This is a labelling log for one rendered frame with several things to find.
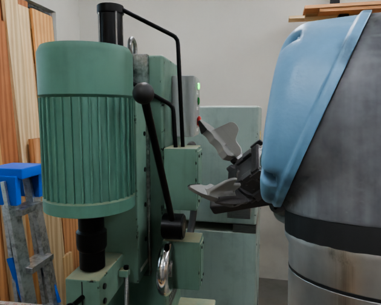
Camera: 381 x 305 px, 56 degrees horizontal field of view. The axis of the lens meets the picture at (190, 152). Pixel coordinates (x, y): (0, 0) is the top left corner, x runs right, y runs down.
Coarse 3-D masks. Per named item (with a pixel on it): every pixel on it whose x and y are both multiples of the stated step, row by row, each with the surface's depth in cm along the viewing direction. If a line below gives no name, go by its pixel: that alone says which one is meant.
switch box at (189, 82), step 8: (176, 80) 93; (184, 80) 93; (192, 80) 93; (176, 88) 94; (184, 88) 93; (192, 88) 93; (176, 96) 94; (184, 96) 94; (192, 96) 93; (176, 104) 94; (184, 104) 94; (192, 104) 93; (176, 112) 94; (184, 112) 94; (192, 112) 94; (176, 120) 95; (184, 120) 94; (192, 120) 94; (184, 128) 94; (192, 128) 94; (184, 136) 95; (192, 136) 94
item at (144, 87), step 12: (144, 84) 56; (144, 96) 56; (144, 108) 59; (156, 144) 65; (156, 156) 67; (168, 192) 75; (168, 204) 77; (168, 216) 81; (180, 216) 83; (168, 228) 81; (180, 228) 81
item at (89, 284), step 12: (108, 252) 81; (108, 264) 75; (120, 264) 79; (72, 276) 70; (84, 276) 70; (96, 276) 70; (108, 276) 72; (72, 288) 69; (84, 288) 68; (96, 288) 68; (108, 288) 73; (72, 300) 69; (84, 300) 69; (96, 300) 68; (108, 300) 73
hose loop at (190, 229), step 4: (188, 144) 103; (192, 144) 104; (192, 212) 125; (196, 212) 125; (192, 216) 124; (196, 216) 125; (192, 220) 123; (188, 224) 124; (192, 224) 123; (188, 228) 122; (192, 228) 122
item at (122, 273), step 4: (120, 268) 79; (124, 268) 78; (128, 268) 79; (120, 272) 78; (124, 272) 78; (128, 272) 78; (120, 276) 78; (124, 276) 78; (128, 276) 79; (124, 280) 79; (128, 280) 79; (124, 284) 79; (128, 284) 79; (128, 288) 79; (128, 292) 79; (128, 296) 79; (128, 300) 79; (128, 304) 79
